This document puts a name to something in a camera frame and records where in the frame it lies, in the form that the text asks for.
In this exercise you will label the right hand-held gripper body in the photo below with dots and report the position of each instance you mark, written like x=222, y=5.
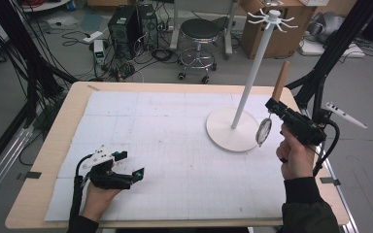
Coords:
x=304, y=129

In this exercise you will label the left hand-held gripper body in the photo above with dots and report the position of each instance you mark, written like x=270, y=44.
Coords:
x=108, y=179

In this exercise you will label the white hook stand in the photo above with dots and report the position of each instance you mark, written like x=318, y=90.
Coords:
x=220, y=129

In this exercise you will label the person's left hand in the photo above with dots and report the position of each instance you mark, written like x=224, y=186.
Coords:
x=97, y=202

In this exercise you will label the person's right hand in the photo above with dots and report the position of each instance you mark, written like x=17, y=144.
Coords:
x=298, y=158

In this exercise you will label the white grid mat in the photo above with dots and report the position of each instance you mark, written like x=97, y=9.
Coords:
x=158, y=129

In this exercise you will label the black tape strip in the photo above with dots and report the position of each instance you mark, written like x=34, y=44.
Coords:
x=332, y=181
x=29, y=175

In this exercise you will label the brown cardboard box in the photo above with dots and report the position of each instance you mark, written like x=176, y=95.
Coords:
x=272, y=35

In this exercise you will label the black metal stand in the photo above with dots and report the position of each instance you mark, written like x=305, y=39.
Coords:
x=29, y=55
x=330, y=58

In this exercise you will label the grey bag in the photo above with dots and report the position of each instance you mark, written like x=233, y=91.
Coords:
x=325, y=27

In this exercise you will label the black round stool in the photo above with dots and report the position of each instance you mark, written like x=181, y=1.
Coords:
x=199, y=29

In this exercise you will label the white power supply unit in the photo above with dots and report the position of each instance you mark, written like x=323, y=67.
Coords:
x=99, y=51

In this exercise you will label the white power strip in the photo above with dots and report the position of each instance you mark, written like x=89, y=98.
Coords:
x=93, y=36

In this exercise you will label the large black computer tower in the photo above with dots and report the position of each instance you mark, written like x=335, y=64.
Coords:
x=123, y=29

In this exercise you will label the slim black computer tower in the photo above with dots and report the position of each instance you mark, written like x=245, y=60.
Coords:
x=149, y=26

